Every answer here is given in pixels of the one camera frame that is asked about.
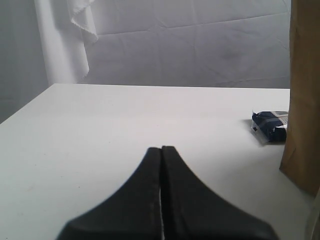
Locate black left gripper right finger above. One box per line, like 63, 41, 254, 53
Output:
161, 146, 279, 240

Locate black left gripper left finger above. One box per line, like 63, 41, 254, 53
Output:
57, 147, 162, 240

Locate brown paper shopping bag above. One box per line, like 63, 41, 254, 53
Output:
279, 0, 320, 196

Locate dark blue snack packet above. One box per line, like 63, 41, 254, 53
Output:
251, 111, 289, 145

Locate white backdrop cloth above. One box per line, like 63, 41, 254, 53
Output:
0, 0, 291, 121

